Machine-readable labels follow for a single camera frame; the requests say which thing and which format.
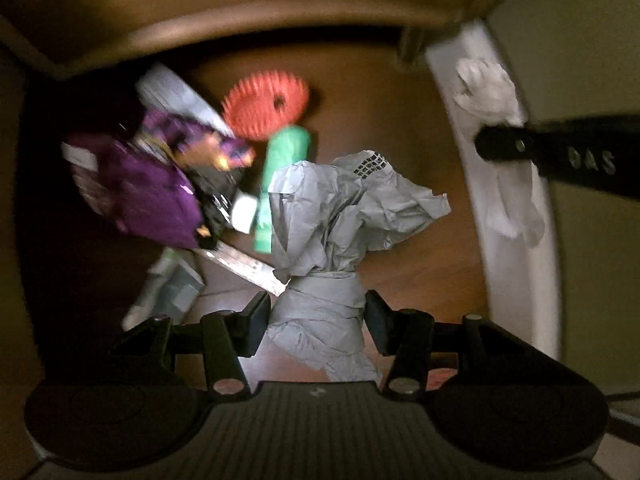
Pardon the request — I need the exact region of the white tissue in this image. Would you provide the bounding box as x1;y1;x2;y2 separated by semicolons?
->
452;58;546;247

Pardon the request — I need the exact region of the grey paper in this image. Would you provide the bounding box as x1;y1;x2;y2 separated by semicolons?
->
267;150;451;382

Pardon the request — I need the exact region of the grey silver packet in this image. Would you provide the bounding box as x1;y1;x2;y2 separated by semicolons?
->
122;247;205;332

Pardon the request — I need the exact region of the purple snack wrapper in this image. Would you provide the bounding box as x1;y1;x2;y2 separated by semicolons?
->
62;108;255;249

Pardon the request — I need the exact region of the green cylindrical tube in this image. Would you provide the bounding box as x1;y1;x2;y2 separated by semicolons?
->
254;125;311;254

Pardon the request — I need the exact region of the orange spiky round brush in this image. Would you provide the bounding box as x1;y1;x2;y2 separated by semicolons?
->
222;70;310;141

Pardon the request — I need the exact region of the silver foil wrapper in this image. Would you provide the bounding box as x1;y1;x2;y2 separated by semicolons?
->
137;65;235;138

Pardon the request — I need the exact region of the white door frame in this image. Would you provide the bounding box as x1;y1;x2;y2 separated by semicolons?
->
425;20;561;359

